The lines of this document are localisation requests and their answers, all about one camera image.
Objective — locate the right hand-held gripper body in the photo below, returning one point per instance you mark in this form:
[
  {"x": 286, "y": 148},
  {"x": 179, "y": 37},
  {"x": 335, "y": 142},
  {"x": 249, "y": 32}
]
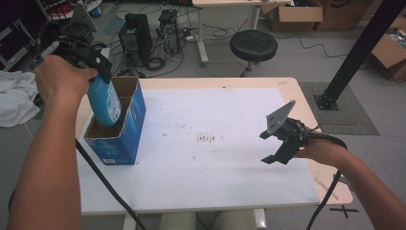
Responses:
[{"x": 288, "y": 134}]

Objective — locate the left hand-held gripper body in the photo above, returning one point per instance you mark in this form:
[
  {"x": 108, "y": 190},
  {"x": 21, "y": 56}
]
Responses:
[{"x": 68, "y": 41}]

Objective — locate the blue plastic bottle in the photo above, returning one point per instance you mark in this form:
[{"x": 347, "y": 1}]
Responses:
[{"x": 103, "y": 102}]

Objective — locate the blue cardboard box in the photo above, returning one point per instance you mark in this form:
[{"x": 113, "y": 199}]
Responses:
[{"x": 123, "y": 140}]

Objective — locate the person's right hand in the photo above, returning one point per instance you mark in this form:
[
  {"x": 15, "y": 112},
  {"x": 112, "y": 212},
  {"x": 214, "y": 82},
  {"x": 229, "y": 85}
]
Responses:
[{"x": 319, "y": 153}]

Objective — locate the person's left hand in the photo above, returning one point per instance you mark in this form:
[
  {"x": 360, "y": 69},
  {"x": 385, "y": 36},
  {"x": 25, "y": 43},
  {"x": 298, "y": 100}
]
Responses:
[{"x": 62, "y": 81}]

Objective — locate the black computer tower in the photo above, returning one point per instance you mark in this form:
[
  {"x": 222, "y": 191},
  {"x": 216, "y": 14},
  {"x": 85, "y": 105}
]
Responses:
[{"x": 135, "y": 38}]

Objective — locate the dark metal rack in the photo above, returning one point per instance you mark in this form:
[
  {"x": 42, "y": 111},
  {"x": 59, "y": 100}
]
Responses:
[{"x": 16, "y": 32}]

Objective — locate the light wooden table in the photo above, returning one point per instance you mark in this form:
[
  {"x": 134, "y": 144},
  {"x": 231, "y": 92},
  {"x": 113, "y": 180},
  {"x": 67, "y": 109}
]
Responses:
[{"x": 332, "y": 185}]

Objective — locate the grey floor mat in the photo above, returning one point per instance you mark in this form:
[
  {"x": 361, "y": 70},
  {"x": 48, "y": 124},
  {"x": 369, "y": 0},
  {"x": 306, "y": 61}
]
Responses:
[{"x": 351, "y": 121}]

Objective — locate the grey computer tower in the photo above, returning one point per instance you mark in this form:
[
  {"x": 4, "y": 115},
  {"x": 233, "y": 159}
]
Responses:
[{"x": 170, "y": 30}]

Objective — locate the white cloth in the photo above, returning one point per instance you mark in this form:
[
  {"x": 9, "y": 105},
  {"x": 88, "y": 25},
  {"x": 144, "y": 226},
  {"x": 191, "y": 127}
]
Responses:
[{"x": 17, "y": 99}]

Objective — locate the black round stool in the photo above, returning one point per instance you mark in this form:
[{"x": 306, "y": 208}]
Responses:
[{"x": 253, "y": 44}]

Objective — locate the white-legged desk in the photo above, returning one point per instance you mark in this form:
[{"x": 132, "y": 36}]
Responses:
[{"x": 201, "y": 32}]

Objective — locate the open cardboard box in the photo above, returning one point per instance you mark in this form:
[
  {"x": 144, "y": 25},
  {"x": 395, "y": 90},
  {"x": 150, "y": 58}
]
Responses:
[{"x": 297, "y": 17}]

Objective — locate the cardboard box with contents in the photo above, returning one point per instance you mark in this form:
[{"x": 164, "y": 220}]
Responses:
[{"x": 387, "y": 52}]

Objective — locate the closed cardboard box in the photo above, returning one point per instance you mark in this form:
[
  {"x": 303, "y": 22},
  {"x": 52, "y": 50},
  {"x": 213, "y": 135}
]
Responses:
[{"x": 344, "y": 16}]

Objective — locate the black aluminium post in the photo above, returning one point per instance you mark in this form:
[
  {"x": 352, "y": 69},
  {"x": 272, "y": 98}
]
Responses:
[{"x": 357, "y": 57}]

